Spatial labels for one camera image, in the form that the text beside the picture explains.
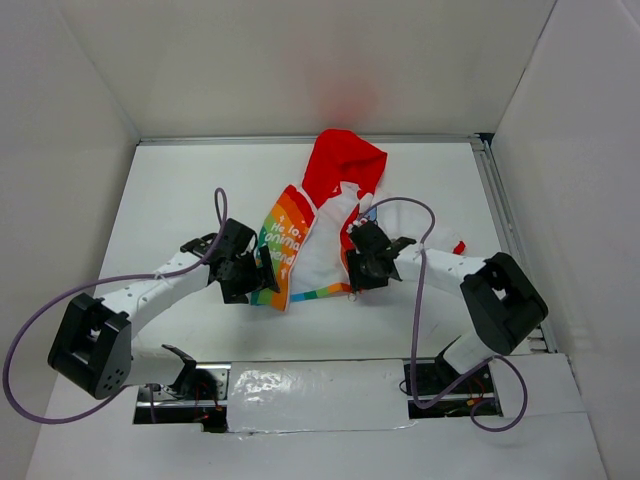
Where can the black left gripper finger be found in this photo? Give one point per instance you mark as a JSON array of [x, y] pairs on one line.
[[237, 291], [266, 272]]

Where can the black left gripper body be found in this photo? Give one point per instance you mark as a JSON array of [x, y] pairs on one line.
[[244, 266]]

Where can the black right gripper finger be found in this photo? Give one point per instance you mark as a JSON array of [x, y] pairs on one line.
[[357, 278], [384, 271]]

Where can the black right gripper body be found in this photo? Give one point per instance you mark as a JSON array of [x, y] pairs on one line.
[[368, 279]]

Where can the rainbow red kids jacket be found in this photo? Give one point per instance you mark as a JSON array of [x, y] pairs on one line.
[[306, 231]]

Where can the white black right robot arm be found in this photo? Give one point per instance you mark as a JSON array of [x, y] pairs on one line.
[[503, 305]]

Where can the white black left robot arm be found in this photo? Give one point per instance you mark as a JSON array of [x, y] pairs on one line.
[[93, 347]]

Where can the white foil tape sheet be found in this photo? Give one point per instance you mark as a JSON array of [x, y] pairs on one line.
[[325, 396]]

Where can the metal base mounting plate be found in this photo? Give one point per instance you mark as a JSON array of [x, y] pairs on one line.
[[206, 405]]

